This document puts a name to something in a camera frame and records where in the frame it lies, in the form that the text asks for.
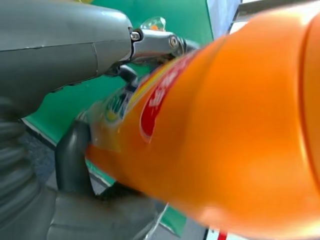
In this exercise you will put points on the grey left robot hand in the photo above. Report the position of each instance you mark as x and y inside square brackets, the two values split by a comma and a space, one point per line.
[50, 49]

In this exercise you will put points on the orange bottle with clear cap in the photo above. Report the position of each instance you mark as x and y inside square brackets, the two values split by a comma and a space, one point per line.
[152, 24]
[225, 132]

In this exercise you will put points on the yellow plastic sheet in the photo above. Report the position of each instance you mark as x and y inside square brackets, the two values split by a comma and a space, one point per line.
[84, 1]

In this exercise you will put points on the green table mat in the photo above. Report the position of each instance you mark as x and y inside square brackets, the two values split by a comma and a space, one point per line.
[189, 20]

